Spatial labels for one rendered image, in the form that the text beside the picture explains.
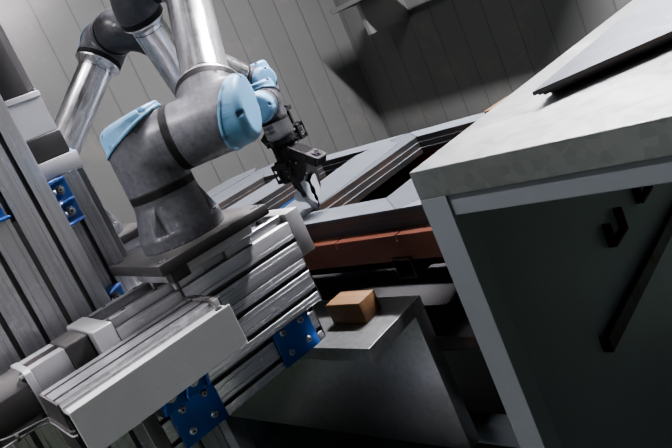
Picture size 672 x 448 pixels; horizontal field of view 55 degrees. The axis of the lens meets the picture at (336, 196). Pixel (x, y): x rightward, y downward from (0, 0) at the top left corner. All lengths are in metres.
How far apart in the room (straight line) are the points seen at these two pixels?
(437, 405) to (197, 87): 0.89
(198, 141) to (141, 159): 0.10
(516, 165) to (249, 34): 3.97
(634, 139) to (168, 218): 0.72
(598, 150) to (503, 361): 0.35
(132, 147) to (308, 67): 3.83
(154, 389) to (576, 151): 0.63
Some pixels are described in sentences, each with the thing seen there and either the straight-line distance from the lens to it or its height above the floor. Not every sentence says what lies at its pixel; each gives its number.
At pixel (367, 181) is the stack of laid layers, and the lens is 1.88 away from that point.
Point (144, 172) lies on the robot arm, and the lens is 1.11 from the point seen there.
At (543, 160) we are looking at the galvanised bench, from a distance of 0.76.
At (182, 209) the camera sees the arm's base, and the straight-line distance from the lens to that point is 1.11.
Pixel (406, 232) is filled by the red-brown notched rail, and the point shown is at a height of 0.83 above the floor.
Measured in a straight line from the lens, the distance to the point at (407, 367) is 1.53.
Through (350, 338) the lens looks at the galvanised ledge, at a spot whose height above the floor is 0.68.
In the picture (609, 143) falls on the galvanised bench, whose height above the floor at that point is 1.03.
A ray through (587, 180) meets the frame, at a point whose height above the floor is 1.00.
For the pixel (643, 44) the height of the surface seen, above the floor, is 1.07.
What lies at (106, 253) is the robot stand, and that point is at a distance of 1.32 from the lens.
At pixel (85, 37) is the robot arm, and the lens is 1.84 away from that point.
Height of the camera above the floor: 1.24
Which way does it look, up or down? 12 degrees down
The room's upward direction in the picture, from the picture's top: 24 degrees counter-clockwise
